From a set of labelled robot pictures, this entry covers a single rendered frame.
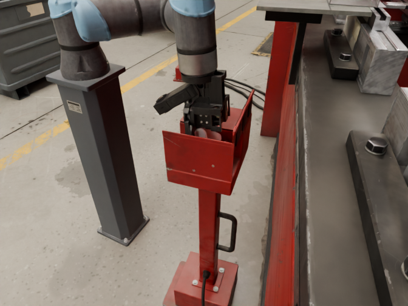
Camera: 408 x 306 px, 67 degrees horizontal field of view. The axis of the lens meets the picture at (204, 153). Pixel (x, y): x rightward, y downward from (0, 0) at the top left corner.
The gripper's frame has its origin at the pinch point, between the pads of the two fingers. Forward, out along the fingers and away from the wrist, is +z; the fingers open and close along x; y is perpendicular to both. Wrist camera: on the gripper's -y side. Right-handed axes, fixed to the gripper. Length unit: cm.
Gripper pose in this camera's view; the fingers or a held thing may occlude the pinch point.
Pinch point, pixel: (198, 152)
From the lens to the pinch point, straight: 72.3
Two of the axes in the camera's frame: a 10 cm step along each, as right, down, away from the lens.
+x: 3.1, -5.8, 7.5
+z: 0.8, 8.1, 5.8
